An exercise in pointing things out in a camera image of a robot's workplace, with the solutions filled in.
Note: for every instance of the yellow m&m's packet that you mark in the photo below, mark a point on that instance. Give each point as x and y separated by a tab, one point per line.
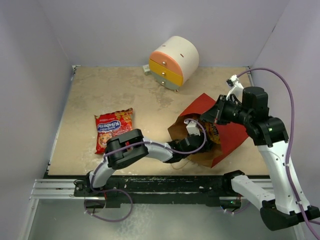
211	132

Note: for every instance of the small white box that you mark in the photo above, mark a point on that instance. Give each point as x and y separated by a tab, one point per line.
146	69

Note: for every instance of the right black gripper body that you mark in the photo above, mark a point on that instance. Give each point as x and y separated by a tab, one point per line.
228	111

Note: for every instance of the red snack bag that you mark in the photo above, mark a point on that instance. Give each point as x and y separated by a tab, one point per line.
110	125

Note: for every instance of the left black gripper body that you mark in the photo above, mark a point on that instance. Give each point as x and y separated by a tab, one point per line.
202	136

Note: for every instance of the round pastel drawer cabinet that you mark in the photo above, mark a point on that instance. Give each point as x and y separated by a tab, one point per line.
174	62

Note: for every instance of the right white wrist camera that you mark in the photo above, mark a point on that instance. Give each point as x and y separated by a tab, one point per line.
236	88

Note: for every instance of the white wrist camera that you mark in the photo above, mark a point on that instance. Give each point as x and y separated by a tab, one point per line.
192	127
236	88

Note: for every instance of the black aluminium base frame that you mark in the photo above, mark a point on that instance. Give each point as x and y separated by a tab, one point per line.
210	190

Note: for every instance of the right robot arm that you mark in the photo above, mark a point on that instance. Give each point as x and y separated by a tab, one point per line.
287	206

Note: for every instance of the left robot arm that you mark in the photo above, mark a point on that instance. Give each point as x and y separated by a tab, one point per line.
128	148

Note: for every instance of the red brown paper bag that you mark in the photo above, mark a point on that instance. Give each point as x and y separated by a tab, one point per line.
225	138

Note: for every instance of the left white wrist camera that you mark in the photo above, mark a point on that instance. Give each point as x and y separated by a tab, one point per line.
192	127

